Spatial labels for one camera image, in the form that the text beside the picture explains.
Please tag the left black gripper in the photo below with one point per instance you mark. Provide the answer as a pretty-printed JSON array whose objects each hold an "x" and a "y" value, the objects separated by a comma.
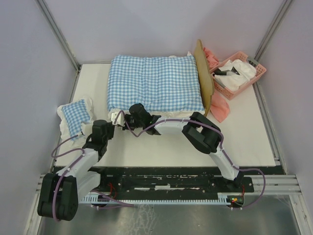
[{"x": 110, "y": 128}]

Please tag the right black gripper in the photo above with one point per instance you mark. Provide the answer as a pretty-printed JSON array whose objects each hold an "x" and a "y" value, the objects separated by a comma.
[{"x": 126, "y": 116}]

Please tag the blue checkered mattress cushion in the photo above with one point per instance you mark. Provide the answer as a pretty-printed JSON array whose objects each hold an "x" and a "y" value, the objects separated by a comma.
[{"x": 167, "y": 86}]

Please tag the wooden pet bed frame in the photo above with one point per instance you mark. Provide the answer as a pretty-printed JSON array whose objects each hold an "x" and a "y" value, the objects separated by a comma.
[{"x": 205, "y": 78}]

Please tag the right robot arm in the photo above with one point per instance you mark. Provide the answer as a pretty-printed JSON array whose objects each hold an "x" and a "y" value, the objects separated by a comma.
[{"x": 204, "y": 135}]

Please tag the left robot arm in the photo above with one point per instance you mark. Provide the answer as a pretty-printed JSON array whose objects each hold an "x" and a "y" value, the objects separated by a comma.
[{"x": 62, "y": 191}]

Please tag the small blue checkered pillow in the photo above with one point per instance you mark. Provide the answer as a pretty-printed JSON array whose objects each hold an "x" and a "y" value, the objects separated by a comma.
[{"x": 72, "y": 116}]

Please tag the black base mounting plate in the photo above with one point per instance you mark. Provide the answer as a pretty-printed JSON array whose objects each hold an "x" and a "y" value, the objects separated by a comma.
[{"x": 162, "y": 171}]

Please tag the pink crumpled cloth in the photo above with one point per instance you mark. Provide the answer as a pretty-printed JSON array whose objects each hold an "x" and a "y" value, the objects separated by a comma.
[{"x": 219, "y": 107}]

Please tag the black white object in basket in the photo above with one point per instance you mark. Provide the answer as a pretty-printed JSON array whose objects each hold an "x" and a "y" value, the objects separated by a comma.
[{"x": 233, "y": 71}]

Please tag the pink plastic basket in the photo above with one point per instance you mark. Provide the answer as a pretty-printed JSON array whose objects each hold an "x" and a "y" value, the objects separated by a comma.
[{"x": 260, "y": 70}]

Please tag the white cloth in basket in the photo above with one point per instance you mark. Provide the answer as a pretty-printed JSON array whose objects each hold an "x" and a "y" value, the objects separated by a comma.
[{"x": 234, "y": 82}]

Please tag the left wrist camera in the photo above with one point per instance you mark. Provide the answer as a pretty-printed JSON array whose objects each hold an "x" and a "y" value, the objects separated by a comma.
[{"x": 86, "y": 129}]

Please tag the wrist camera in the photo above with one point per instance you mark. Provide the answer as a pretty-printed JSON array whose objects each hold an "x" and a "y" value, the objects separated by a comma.
[
  {"x": 86, "y": 129},
  {"x": 118, "y": 119}
]

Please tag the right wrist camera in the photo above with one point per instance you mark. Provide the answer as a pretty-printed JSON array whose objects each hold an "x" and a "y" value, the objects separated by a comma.
[{"x": 118, "y": 119}]

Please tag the white slotted cable duct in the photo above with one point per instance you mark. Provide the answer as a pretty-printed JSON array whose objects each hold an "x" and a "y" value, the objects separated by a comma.
[{"x": 98, "y": 199}]

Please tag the left aluminium corner post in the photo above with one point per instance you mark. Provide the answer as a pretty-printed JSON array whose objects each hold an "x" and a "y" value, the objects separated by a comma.
[{"x": 57, "y": 32}]

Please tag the aluminium corner post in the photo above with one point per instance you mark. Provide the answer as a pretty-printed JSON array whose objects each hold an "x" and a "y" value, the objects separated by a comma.
[
  {"x": 57, "y": 32},
  {"x": 272, "y": 29}
]

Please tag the right aluminium corner post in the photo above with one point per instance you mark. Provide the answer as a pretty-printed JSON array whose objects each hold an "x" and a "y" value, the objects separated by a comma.
[{"x": 272, "y": 29}]

